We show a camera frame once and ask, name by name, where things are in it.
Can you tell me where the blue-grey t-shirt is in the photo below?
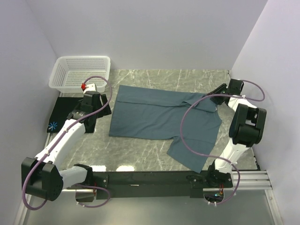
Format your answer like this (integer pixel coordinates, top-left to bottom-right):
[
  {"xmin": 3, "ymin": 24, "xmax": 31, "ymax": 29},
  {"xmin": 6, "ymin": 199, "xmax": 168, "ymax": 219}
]
[{"xmin": 109, "ymin": 85, "xmax": 222, "ymax": 173}]

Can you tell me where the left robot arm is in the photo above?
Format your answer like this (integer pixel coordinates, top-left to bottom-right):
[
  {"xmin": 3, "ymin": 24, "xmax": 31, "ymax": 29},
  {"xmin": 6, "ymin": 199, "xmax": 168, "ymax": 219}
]
[{"xmin": 21, "ymin": 91, "xmax": 112, "ymax": 201}]

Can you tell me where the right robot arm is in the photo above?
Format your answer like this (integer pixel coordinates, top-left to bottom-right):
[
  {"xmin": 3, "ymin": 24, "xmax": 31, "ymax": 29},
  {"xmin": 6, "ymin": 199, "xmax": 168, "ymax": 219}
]
[{"xmin": 206, "ymin": 79, "xmax": 267, "ymax": 188}]

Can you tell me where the folded black t-shirt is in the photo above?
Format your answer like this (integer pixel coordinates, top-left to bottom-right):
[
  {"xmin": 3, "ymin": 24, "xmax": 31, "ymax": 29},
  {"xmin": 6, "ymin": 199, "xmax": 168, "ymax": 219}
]
[{"xmin": 46, "ymin": 97, "xmax": 82, "ymax": 133}]

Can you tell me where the white plastic basket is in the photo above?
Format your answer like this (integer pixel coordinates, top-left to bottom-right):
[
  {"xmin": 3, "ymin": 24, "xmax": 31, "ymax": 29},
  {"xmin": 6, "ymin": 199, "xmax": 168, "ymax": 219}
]
[{"xmin": 49, "ymin": 56, "xmax": 111, "ymax": 93}]

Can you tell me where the black base beam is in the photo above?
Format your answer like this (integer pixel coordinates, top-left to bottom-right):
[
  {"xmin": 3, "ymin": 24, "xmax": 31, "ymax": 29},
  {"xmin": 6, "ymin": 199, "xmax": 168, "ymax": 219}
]
[{"xmin": 65, "ymin": 170, "xmax": 235, "ymax": 203}]

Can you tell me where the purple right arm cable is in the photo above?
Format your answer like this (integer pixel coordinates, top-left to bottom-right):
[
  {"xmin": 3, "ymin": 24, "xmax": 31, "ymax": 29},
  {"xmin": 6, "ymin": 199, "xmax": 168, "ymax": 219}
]
[{"xmin": 180, "ymin": 79, "xmax": 266, "ymax": 207}]

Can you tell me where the aluminium rail frame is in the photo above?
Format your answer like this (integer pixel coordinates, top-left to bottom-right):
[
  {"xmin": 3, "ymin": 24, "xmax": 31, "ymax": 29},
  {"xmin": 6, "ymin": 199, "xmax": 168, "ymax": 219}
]
[{"xmin": 14, "ymin": 70, "xmax": 279, "ymax": 225}]

